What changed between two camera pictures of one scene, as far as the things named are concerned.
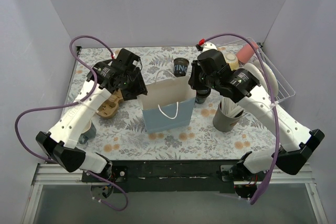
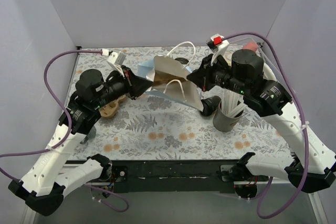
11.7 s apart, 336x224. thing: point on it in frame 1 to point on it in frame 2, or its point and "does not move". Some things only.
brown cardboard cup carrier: [109, 108] does not move
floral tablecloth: [124, 137] does not move
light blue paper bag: [169, 105] to [168, 77]
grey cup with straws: [227, 115] does not move
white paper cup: [90, 133] does not move
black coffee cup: [200, 100] to [210, 105]
